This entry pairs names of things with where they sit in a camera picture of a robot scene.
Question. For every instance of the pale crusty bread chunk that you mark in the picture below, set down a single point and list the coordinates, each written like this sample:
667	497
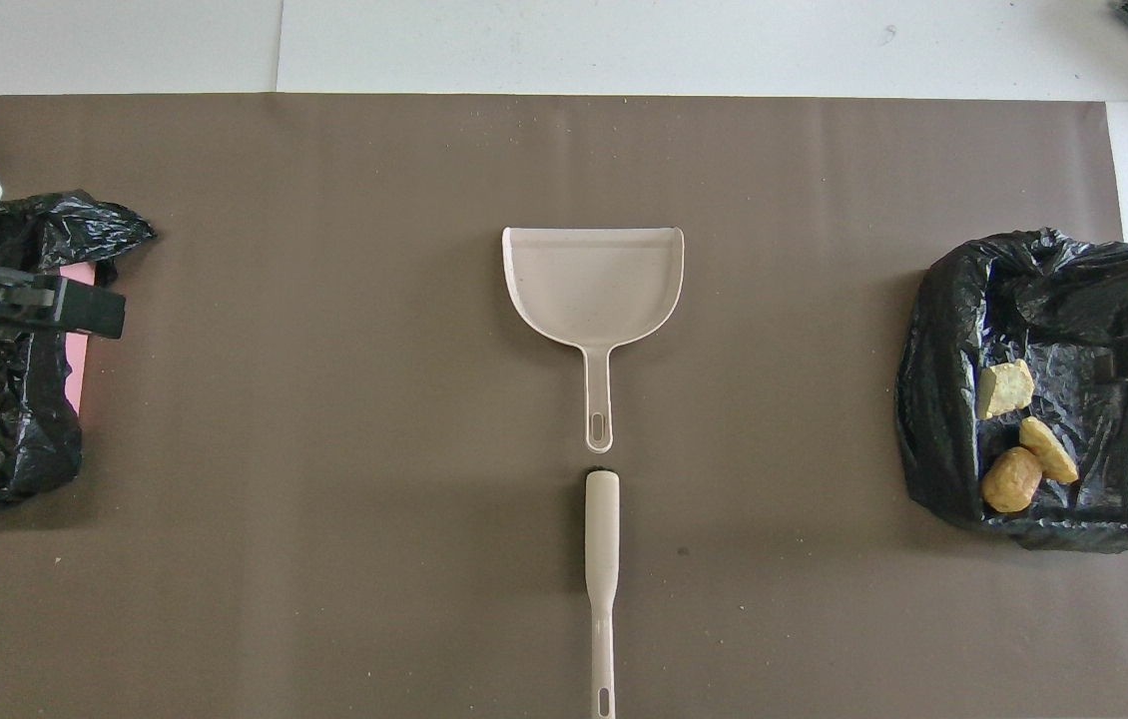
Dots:
1005	387

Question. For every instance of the brown oval bread roll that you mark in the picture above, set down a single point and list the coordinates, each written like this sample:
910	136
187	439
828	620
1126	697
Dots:
1012	479

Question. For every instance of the pale pink plastic dustpan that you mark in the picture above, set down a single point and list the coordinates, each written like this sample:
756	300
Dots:
592	285

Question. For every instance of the beige brush with black bristles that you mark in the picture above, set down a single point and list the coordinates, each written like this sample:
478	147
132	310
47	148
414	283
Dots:
602	539

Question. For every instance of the black bag lined bin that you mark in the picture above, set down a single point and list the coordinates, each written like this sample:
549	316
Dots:
943	399

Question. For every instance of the pink box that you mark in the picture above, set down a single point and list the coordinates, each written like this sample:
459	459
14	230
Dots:
75	374

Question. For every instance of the black bag over pink box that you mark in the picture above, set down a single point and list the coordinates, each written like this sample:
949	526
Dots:
5	439

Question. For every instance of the brown paper table mat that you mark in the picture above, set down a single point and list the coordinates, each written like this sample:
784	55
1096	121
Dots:
324	619

